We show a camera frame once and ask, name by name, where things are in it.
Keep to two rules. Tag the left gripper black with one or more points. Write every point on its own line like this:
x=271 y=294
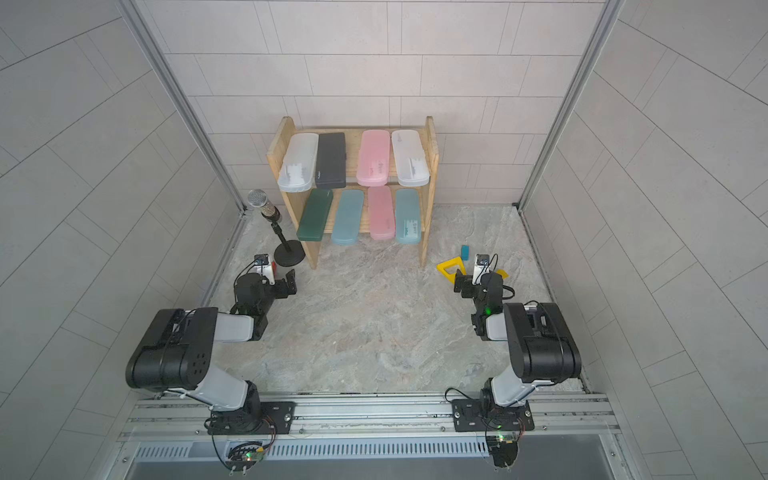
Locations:
x=282 y=285

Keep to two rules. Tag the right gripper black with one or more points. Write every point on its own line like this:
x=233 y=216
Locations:
x=464 y=284

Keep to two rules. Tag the dark green pencil case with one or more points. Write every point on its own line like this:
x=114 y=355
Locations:
x=314 y=217

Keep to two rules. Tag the teal pencil case with label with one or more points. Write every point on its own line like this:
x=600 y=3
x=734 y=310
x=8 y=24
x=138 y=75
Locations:
x=407 y=216

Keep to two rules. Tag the light blue pencil case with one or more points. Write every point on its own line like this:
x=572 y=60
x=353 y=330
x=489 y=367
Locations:
x=348 y=218

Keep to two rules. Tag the pink pencil case shelf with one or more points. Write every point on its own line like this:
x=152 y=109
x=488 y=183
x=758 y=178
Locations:
x=381 y=213
x=374 y=158

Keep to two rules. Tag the clear white pencil case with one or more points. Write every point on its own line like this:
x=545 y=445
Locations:
x=410 y=158
x=297 y=172

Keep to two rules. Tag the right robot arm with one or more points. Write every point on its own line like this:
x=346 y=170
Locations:
x=541 y=348

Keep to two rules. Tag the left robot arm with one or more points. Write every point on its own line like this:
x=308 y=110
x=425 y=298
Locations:
x=175 y=353

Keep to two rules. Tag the wooden two-tier shelf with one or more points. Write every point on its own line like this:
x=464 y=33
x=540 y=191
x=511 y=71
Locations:
x=295 y=202

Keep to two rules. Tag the black pencil case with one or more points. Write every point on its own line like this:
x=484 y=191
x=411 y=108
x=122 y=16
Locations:
x=330 y=170

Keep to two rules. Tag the pink pencil case top shelf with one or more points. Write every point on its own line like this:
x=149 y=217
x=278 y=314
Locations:
x=374 y=158

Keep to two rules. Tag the yellow triangle block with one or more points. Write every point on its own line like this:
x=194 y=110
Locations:
x=451 y=267

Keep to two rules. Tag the silver microphone on stand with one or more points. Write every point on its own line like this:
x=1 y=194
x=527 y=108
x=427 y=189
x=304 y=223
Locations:
x=290 y=252

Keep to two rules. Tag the right circuit board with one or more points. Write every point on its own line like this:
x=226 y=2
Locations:
x=503 y=450

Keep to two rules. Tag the circuit board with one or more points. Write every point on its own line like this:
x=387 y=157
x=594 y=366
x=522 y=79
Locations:
x=503 y=450
x=241 y=458

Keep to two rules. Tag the left circuit board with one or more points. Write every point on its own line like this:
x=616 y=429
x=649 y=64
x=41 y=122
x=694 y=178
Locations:
x=241 y=458

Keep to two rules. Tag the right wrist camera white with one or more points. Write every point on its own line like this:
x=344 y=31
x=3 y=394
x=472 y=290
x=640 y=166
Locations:
x=481 y=266

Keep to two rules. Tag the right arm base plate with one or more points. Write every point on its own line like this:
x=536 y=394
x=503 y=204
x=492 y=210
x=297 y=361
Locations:
x=469 y=415

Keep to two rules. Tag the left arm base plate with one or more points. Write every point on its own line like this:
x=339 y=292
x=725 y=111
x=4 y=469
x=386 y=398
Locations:
x=271 y=418

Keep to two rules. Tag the aluminium mounting rail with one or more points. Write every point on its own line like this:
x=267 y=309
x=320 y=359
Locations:
x=335 y=416

